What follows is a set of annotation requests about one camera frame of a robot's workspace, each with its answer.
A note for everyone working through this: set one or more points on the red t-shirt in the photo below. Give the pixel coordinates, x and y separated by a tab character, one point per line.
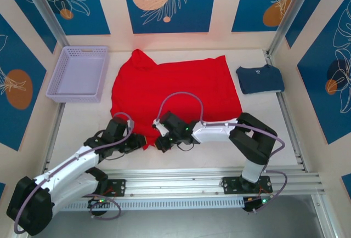
178	84

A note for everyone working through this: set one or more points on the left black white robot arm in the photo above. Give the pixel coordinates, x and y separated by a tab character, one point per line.
68	166

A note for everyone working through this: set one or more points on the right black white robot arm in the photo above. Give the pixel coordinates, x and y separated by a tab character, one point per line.
214	132

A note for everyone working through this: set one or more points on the folded navy t-shirt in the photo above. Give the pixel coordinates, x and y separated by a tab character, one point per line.
260	81

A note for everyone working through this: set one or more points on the lavender plastic basket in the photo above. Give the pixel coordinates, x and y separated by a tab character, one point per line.
79	73

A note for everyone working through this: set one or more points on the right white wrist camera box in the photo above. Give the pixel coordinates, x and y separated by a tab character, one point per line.
160	128

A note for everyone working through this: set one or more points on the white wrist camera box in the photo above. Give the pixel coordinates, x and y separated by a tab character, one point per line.
160	128
131	125

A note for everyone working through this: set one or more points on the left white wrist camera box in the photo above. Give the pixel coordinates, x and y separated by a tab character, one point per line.
131	125

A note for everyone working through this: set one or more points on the aluminium mounting rail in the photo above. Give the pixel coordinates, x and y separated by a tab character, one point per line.
175	179

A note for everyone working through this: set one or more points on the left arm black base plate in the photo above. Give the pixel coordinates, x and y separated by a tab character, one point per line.
118	187

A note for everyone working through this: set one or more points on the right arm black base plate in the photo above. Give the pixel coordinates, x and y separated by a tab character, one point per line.
230	186

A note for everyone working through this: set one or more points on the blue floral wall panel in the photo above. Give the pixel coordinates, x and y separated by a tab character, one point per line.
170	18
323	98
252	7
82	16
16	112

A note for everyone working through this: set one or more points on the aluminium frame post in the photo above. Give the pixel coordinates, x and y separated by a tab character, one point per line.
291	10
46	10

